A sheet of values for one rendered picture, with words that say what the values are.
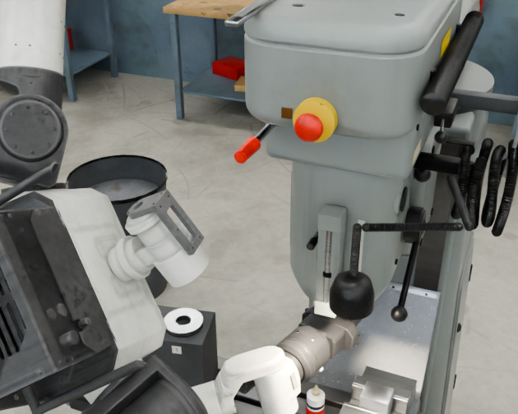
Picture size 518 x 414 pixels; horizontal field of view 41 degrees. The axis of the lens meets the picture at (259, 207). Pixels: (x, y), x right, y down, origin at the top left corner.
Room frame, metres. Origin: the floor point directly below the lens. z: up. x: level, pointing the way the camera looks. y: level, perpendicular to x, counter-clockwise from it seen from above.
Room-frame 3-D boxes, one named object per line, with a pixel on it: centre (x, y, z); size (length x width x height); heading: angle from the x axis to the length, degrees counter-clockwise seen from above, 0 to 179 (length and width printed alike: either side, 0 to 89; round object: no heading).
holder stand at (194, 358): (1.24, 0.22, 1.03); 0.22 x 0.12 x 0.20; 79
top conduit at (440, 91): (1.07, -0.31, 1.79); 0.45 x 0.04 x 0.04; 158
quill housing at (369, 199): (1.10, -0.17, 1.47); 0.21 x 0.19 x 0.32; 68
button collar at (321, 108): (0.88, -0.08, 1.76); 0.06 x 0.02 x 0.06; 68
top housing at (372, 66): (1.11, -0.17, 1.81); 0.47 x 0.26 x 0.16; 158
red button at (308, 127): (0.86, -0.07, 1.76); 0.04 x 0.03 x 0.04; 68
